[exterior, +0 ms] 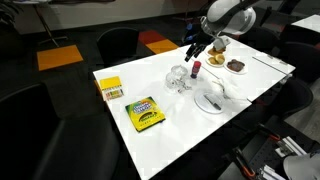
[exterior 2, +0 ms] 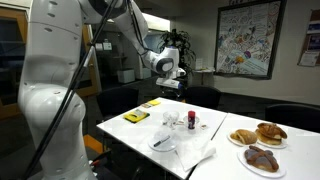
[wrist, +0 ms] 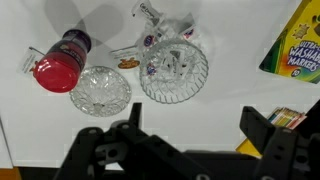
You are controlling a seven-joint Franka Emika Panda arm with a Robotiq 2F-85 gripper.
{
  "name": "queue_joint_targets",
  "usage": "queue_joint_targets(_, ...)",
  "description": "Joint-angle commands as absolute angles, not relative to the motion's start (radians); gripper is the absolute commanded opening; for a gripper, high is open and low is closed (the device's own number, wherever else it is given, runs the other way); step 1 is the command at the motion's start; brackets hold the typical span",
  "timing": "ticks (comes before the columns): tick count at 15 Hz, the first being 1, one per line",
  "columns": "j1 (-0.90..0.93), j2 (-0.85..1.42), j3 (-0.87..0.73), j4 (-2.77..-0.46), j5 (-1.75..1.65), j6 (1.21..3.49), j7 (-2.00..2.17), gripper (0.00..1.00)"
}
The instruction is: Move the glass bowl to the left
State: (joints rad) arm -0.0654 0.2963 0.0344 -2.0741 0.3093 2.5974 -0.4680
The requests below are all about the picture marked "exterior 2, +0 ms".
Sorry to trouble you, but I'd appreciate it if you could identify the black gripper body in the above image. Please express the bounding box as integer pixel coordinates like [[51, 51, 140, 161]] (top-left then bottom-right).
[[161, 85, 183, 101]]

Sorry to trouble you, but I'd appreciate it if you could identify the clear cut glass bowl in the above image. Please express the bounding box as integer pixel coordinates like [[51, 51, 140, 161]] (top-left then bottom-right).
[[162, 110, 180, 130]]

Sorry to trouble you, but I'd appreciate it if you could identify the yellow sticky note pad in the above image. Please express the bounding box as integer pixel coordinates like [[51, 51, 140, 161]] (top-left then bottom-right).
[[147, 99, 162, 107]]

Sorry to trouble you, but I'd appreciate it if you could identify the black chair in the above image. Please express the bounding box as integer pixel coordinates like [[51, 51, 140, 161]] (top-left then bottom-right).
[[96, 87, 140, 120], [265, 103, 320, 134], [184, 85, 222, 110]]

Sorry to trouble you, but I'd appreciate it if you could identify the red cylindrical can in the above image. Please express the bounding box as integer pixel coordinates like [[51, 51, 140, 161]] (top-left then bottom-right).
[[187, 110, 197, 131]]

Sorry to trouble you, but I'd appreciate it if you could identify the small round side table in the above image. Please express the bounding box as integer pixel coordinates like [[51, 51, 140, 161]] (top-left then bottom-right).
[[192, 67, 216, 86]]

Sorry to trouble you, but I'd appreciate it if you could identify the yellow Crayola markers box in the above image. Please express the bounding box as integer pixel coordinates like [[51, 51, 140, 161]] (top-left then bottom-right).
[[122, 108, 151, 124]]

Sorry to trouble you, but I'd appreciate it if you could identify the white box cabinet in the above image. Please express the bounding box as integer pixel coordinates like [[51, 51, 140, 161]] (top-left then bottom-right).
[[116, 68, 136, 85]]

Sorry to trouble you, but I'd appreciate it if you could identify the green potted plant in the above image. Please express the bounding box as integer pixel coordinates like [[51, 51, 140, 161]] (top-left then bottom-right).
[[158, 28, 197, 76]]

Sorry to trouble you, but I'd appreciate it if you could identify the crumpled white paper napkin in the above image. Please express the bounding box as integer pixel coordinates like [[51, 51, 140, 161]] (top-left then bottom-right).
[[174, 133, 217, 173]]

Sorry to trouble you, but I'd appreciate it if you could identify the white plate under folded bread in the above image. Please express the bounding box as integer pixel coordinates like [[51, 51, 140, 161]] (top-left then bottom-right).
[[227, 131, 258, 148]]

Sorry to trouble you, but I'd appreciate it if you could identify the golden folded bread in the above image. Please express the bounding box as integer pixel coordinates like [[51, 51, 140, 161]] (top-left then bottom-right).
[[229, 128, 258, 145]]

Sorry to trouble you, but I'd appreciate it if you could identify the orange floor block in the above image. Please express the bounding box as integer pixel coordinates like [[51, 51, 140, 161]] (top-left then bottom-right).
[[83, 133, 105, 155]]

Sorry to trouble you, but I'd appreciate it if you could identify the round golden crossed bread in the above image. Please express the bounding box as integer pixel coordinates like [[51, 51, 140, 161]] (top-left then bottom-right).
[[255, 122, 288, 146]]

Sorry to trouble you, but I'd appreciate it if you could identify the chocolate sweet bread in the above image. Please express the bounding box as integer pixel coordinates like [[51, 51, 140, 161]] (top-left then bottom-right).
[[243, 145, 280, 173]]

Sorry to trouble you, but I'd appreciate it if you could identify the white plate under crossed bread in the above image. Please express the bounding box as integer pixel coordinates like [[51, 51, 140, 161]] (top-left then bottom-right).
[[255, 131, 289, 150]]

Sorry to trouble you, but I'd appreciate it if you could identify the white plate under chocolate bread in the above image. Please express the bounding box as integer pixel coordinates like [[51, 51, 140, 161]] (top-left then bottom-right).
[[237, 149, 287, 179]]

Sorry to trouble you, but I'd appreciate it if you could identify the cork bulletin board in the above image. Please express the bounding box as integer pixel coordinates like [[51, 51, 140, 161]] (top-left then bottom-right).
[[297, 8, 320, 68]]

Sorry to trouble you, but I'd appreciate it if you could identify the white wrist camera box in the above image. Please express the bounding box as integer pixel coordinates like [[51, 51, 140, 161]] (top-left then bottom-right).
[[155, 77, 184, 90]]

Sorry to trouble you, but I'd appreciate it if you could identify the short black cable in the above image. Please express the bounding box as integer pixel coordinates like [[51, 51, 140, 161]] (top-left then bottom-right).
[[126, 0, 152, 58]]

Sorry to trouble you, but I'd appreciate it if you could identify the large framed wall poster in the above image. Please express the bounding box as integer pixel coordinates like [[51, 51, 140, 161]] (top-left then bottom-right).
[[214, 0, 288, 81]]

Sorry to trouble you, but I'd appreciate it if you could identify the long black cable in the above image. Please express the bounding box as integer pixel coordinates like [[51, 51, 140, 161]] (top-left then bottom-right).
[[21, 0, 120, 180]]

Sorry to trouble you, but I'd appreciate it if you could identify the wooden door frame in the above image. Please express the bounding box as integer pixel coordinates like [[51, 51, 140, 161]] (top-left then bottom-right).
[[0, 6, 30, 120]]

